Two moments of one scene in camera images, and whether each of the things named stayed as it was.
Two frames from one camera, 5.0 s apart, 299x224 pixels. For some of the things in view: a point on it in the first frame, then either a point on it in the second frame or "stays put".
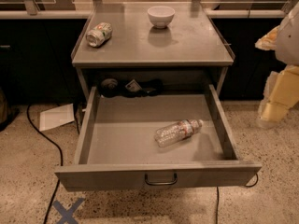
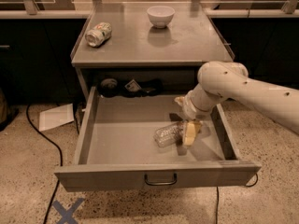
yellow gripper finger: x=268 y=42 → x=192 y=129
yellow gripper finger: x=281 y=93 → x=180 y=100
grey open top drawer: x=118 y=150 stays put
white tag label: x=134 y=86 stays put
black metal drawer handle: x=161 y=183 stays put
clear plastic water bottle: x=173 y=133 stays put
